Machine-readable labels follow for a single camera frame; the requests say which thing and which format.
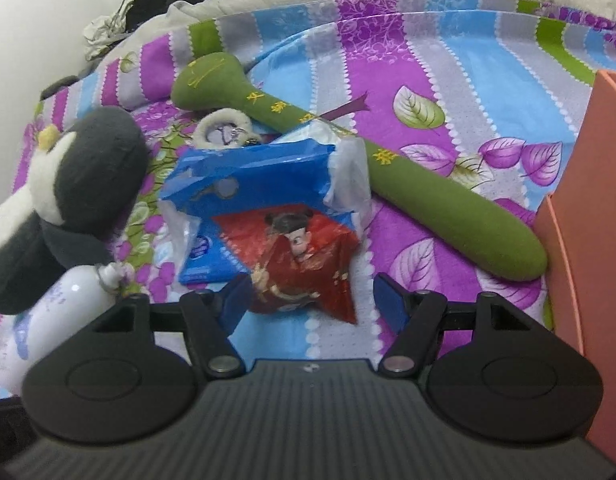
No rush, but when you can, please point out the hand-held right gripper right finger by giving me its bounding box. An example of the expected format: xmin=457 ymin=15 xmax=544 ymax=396
xmin=374 ymin=272 xmax=534 ymax=373

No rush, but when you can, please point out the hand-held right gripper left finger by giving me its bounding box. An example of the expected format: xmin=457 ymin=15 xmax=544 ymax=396
xmin=90 ymin=272 xmax=253 ymax=376

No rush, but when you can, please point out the red cartoon print packet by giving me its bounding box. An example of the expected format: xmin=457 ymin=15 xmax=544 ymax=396
xmin=211 ymin=203 xmax=361 ymax=325

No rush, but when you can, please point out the orange cardboard box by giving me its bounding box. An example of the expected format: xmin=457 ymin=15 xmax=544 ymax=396
xmin=532 ymin=69 xmax=616 ymax=466

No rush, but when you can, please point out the green plush stick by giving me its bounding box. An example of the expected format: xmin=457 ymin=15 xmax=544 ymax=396
xmin=170 ymin=52 xmax=548 ymax=281

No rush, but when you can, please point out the blue tissue pack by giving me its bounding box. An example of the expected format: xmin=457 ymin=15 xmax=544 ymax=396
xmin=160 ymin=125 xmax=373 ymax=286

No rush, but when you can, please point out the white bottle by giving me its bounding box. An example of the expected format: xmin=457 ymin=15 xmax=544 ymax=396
xmin=0 ymin=262 xmax=126 ymax=396

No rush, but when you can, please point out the grey penguin plush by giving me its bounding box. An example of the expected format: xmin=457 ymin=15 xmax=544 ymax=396
xmin=0 ymin=107 xmax=151 ymax=313

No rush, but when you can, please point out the striped floral bed sheet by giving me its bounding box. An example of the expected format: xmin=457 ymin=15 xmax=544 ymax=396
xmin=0 ymin=0 xmax=616 ymax=401

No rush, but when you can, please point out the white crumpled cloth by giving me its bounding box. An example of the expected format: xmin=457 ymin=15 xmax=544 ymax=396
xmin=82 ymin=12 xmax=126 ymax=58

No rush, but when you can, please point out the round white keychain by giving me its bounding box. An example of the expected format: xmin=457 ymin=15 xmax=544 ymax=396
xmin=195 ymin=109 xmax=263 ymax=150

